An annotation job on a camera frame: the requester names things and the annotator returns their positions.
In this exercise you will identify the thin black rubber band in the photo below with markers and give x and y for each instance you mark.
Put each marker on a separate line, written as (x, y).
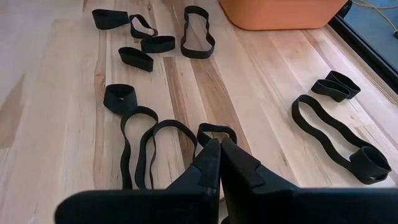
(126, 161)

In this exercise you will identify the black table rail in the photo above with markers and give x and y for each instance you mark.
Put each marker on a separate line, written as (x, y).
(367, 53)

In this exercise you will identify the orange plastic basket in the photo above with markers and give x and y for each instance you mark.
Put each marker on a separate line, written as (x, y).
(280, 15)

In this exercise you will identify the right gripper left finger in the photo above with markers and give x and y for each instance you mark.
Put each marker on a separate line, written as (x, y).
(140, 208)

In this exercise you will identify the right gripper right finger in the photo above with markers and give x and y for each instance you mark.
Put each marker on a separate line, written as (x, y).
(311, 208)

